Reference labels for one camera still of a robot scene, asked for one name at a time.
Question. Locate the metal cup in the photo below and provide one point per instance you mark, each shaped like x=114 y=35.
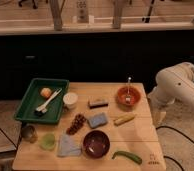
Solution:
x=29 y=134

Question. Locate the metal spoon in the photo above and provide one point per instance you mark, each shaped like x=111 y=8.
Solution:
x=128 y=96

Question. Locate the orange bowl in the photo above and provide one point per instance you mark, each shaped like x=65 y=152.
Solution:
x=135 y=96

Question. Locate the white cup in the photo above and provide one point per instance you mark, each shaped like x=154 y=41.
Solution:
x=70 y=100

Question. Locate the green plastic tray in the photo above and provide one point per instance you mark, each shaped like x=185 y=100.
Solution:
x=32 y=99

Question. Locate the blue sponge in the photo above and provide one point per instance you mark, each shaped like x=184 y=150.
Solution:
x=97 y=120

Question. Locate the green plastic cup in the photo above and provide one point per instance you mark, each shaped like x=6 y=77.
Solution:
x=48 y=142

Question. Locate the light blue cloth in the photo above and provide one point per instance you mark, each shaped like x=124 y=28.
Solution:
x=68 y=147

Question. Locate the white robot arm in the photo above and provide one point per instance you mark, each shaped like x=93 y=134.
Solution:
x=172 y=83

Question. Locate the white dish brush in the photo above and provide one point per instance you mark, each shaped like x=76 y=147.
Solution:
x=42 y=109

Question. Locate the bunch of dark grapes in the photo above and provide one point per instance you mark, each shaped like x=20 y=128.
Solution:
x=76 y=124

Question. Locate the green pepper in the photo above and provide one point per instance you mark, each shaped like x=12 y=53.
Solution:
x=128 y=155

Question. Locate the purple bowl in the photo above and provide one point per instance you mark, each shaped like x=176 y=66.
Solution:
x=96 y=144

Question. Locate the orange fruit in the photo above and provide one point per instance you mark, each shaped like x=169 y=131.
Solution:
x=46 y=92

